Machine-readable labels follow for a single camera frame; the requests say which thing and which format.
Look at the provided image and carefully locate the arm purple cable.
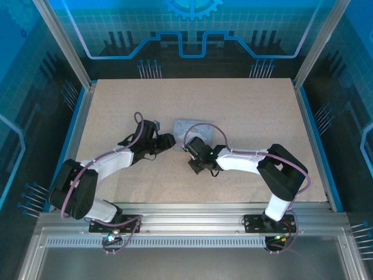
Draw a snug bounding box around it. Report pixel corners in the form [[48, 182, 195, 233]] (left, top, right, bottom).
[[182, 122, 311, 255], [59, 112, 145, 255]]

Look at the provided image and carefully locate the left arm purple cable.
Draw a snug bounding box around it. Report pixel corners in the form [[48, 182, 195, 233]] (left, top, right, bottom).
[[59, 112, 145, 255]]

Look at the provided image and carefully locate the aluminium side rail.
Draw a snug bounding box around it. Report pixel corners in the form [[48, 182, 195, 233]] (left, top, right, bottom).
[[48, 81, 97, 212], [292, 80, 336, 212]]

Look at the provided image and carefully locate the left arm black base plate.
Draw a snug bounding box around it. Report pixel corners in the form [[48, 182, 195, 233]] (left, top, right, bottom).
[[88, 214, 143, 234]]

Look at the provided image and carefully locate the grey metal sheet tray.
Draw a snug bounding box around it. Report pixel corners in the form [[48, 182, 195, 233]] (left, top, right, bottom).
[[17, 227, 370, 280]]

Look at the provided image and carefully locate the slotted grey cable duct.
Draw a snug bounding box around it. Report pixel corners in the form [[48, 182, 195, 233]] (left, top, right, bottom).
[[45, 236, 270, 249]]

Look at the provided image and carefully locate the aluminium front frame rail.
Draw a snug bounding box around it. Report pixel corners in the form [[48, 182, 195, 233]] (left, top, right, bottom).
[[37, 202, 348, 235]]

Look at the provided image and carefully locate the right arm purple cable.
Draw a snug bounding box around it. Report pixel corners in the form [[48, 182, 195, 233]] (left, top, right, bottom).
[[182, 122, 311, 255]]

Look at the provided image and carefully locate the aluminium frame post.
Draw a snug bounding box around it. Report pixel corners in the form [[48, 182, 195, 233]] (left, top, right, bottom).
[[293, 0, 351, 89], [31, 0, 97, 89]]

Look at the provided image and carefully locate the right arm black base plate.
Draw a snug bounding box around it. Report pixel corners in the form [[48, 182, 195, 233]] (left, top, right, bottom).
[[242, 214, 298, 234]]

